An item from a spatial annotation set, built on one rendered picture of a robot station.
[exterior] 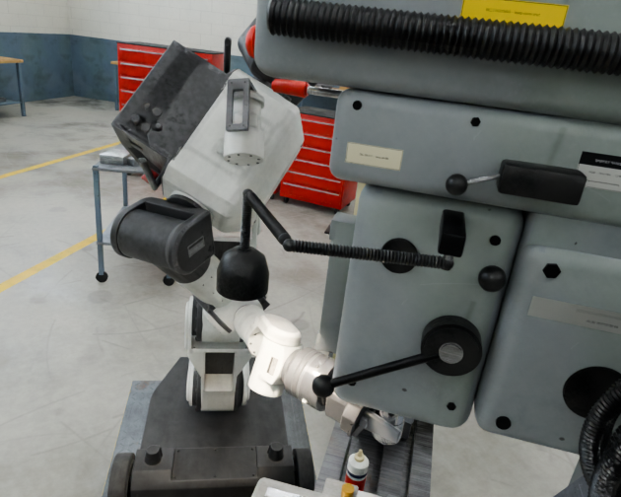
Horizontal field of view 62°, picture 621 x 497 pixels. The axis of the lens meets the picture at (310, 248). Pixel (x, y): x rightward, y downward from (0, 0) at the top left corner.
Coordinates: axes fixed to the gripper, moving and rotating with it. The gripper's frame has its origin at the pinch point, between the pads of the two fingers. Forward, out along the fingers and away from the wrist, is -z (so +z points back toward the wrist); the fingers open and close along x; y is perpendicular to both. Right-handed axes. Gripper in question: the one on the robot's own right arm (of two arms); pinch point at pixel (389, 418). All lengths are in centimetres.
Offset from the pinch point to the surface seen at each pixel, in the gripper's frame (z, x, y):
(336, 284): 9.9, -5.7, -22.0
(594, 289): -20.4, -5.1, -33.1
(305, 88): 24, 1, -47
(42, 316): 255, 78, 127
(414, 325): -3.6, -9.2, -22.8
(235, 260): 19.4, -16.7, -25.7
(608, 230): -19.7, -4.2, -39.4
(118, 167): 262, 142, 44
